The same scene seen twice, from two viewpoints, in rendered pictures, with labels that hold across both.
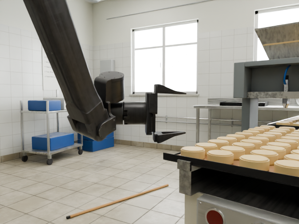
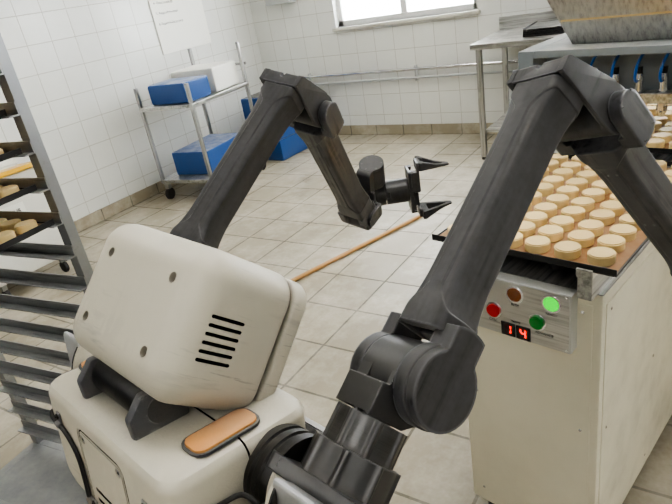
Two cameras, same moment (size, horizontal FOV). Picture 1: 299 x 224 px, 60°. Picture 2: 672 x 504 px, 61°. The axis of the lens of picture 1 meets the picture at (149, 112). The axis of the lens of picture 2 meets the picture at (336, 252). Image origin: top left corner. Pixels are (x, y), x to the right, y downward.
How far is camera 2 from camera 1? 79 cm
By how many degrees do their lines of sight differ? 22
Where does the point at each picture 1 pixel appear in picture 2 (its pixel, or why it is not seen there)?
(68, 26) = (343, 158)
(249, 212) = (506, 279)
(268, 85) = not seen: hidden behind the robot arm
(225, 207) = not seen: hidden behind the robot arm
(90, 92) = (360, 194)
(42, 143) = (194, 163)
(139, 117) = (403, 197)
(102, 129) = (372, 219)
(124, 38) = not seen: outside the picture
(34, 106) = (162, 95)
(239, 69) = (526, 62)
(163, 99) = (406, 30)
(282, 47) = (588, 25)
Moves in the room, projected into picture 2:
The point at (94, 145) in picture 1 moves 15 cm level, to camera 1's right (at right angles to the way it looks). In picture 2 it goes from (284, 147) to (299, 144)
